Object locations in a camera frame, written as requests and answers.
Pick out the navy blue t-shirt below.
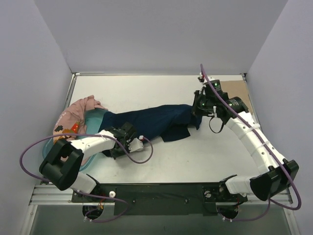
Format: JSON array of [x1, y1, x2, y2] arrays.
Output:
[[99, 104, 202, 142]]

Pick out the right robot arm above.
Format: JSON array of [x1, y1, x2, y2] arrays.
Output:
[[192, 78, 299, 201]]

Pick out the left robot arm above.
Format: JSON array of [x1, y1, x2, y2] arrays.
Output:
[[39, 122, 143, 202]]

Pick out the folded tan t-shirt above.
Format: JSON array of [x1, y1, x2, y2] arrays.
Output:
[[221, 80, 253, 114]]

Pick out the teal plastic basket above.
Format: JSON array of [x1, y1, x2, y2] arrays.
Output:
[[42, 109, 108, 172]]

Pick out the pink graphic t-shirt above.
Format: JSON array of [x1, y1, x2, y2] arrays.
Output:
[[53, 95, 108, 143]]

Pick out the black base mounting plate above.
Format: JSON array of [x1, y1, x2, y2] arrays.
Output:
[[71, 183, 247, 216]]

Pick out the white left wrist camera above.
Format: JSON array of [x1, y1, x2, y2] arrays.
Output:
[[128, 138, 144, 153]]

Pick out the aluminium front rail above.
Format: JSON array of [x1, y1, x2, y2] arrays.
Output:
[[29, 185, 293, 206]]

